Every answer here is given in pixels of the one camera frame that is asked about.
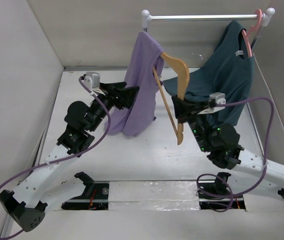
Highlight pink plastic clothes hanger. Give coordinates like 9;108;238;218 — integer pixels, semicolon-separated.
240;8;265;58

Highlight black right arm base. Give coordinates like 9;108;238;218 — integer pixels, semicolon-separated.
196;172;246;213

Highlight white and silver clothes rack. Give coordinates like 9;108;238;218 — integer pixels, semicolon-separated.
141;7;276;51

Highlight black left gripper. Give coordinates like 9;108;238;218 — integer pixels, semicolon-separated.
87;81;138;132

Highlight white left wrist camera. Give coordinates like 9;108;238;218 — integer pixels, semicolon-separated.
79;71;103;94

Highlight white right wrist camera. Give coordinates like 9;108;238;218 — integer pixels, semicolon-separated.
198;92;226;115

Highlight purple t shirt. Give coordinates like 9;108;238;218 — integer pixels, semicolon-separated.
108;31;164;137

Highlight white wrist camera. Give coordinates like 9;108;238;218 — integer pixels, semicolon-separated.
79;71;103;94
198;92;226;115

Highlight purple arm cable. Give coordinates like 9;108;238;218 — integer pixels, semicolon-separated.
0;76;112;238
196;96;275;212

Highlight wooden clothes hanger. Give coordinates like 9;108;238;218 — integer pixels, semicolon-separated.
152;52;199;145

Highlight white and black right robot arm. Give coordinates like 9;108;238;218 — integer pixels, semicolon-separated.
172;92;284;201

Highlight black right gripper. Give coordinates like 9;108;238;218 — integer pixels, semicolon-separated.
171;93;213;152

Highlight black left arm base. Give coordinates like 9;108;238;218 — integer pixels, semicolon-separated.
61;172;110;211

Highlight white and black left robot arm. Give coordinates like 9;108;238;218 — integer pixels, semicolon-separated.
0;82;140;232

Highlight dark teal t shirt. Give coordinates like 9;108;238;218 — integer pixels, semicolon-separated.
162;20;256;127

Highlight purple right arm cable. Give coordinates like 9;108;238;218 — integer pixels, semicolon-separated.
196;96;275;212

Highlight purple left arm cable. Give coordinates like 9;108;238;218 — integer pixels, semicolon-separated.
0;76;112;238

